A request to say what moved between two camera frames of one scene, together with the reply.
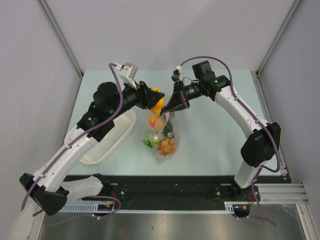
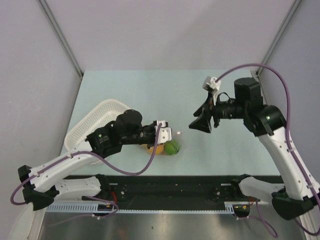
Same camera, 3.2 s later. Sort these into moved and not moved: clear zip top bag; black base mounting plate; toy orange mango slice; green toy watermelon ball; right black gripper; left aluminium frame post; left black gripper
Moved: toy orange mango slice; clear zip top bag; right black gripper; green toy watermelon ball; left black gripper
Not moved: black base mounting plate; left aluminium frame post
